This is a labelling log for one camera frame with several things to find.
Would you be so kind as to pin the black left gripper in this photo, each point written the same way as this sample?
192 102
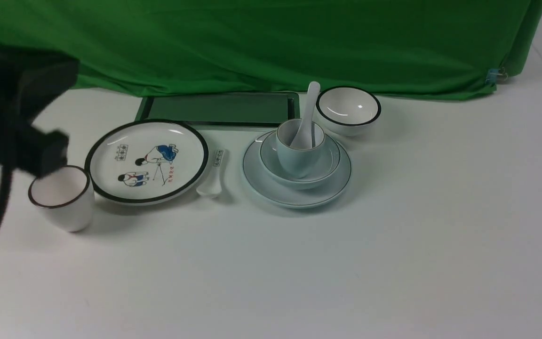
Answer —
30 80

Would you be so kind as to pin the black-rimmed white cup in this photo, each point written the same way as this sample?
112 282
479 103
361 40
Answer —
65 197

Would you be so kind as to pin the pale blue wide bowl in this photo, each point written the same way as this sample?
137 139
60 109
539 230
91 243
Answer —
322 169

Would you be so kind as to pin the pale blue cup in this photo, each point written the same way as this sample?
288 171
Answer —
298 160

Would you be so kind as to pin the plain white ceramic spoon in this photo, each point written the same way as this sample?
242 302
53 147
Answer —
304 137

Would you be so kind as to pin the illustrated black-rimmed white plate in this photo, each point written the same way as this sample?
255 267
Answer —
147 162

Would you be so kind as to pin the green backdrop cloth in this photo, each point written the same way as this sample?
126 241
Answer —
422 49

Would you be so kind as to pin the printed white ceramic spoon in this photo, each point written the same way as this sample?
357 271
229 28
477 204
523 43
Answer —
212 186

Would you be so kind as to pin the blue binder clip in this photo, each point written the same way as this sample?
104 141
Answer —
496 75

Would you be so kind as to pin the dark green rectangular tray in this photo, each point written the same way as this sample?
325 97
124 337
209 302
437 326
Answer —
236 109

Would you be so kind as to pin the pale blue flat plate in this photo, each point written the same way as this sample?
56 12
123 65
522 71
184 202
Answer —
262 185

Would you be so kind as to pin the black-rimmed white small bowl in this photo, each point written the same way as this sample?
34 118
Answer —
348 111

